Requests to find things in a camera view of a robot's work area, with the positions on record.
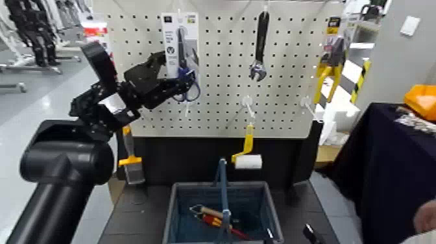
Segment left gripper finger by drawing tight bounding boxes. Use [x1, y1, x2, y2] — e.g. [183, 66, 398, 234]
[145, 51, 167, 78]
[149, 75, 197, 110]

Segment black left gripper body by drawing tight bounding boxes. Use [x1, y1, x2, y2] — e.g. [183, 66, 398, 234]
[123, 61, 172, 110]

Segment blue scissors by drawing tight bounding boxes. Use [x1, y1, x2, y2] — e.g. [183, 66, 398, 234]
[160, 12, 202, 103]

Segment grey blue plastic crate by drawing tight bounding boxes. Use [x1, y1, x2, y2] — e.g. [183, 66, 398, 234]
[162, 181, 285, 244]

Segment person's hand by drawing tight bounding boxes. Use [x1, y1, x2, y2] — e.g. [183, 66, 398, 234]
[413, 199, 436, 235]

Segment white perforated pegboard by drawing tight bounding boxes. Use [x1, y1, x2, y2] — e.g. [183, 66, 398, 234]
[93, 0, 345, 139]

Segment black back panel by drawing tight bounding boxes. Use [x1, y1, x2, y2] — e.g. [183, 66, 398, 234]
[114, 121, 323, 189]

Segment yellow grey paint brush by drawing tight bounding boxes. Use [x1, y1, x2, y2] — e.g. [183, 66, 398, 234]
[118, 124, 146, 186]

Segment brown cardboard box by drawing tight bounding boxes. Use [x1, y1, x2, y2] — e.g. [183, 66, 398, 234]
[315, 144, 343, 164]

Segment dark table cloth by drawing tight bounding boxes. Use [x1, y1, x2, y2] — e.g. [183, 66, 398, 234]
[325, 102, 436, 244]

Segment black adjustable wrench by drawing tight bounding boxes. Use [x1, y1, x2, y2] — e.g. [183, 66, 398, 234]
[248, 10, 271, 82]

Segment white metal stand base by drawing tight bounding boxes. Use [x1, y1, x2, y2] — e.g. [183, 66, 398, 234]
[0, 62, 63, 76]

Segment white foam boxes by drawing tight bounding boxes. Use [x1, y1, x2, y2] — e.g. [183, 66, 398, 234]
[315, 76, 361, 147]

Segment black robot on stand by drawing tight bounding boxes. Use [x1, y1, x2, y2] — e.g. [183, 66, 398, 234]
[4, 0, 63, 68]

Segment yellow black striped pole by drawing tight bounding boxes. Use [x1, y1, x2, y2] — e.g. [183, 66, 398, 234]
[349, 58, 372, 105]

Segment orange plastic bin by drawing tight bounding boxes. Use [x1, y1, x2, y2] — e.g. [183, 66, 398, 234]
[403, 84, 436, 123]

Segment black background appliance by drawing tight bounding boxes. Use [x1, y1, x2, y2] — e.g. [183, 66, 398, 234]
[359, 3, 385, 22]

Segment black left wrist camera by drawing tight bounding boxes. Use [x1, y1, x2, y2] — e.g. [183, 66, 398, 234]
[80, 41, 119, 95]

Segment red handled tool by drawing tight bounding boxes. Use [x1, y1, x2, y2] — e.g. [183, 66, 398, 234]
[200, 213, 254, 241]

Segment blue crate carry handle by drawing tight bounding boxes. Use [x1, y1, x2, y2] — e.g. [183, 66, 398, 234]
[213, 158, 233, 244]

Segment yellow handled white paint roller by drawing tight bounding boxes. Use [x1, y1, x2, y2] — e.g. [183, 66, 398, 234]
[231, 123, 263, 171]

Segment yellow handled pliers on card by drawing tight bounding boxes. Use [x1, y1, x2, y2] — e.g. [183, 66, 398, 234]
[312, 16, 346, 105]

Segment white wall plate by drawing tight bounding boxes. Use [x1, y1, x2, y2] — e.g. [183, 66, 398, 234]
[399, 16, 422, 38]

